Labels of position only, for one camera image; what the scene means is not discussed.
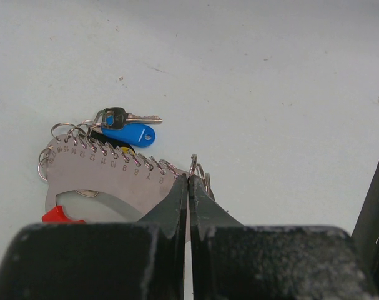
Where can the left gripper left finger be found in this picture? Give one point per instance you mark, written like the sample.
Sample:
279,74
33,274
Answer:
141,260

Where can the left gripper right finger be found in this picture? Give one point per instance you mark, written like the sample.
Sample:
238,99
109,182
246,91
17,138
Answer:
234,261

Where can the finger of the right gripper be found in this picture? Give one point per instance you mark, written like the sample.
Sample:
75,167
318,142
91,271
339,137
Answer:
366,231

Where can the metal key organizer red handle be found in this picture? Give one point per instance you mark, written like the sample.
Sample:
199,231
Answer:
77,162

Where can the yellow tag on organizer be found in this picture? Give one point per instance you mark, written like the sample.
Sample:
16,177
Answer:
127,150

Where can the blue key tag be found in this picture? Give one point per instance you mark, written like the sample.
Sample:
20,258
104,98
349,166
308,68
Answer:
136,134

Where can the silver key on organizer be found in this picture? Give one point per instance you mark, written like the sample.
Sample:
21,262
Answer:
130,117

